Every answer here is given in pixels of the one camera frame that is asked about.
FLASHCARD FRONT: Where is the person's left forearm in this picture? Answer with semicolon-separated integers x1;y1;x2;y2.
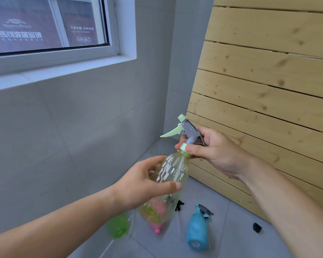
0;185;124;258

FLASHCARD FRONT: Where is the person's left hand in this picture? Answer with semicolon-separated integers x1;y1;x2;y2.
112;155;182;213

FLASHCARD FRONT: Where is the white framed window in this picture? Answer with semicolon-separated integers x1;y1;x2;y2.
0;0;138;93

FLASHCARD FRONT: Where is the blue spray bottle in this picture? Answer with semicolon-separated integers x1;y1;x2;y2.
187;204;214;251

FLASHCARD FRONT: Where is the person's right hand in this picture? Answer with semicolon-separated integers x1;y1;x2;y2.
175;127;256;181

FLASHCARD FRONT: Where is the pink plastic bottle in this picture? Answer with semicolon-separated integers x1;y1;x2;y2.
149;195;166;235

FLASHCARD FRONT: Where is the grey and green spray head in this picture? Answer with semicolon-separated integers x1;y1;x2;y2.
160;114;208;159

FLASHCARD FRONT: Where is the wooden slatted panel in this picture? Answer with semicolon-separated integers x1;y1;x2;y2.
185;0;323;224

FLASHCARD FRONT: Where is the clear yellowish plastic spray bottle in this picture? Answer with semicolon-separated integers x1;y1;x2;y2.
136;151;191;229

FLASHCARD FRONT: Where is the person's right forearm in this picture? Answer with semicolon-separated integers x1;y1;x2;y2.
240;158;323;258

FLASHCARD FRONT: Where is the green plastic bottle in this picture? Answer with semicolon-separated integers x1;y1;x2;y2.
106;212;131;239

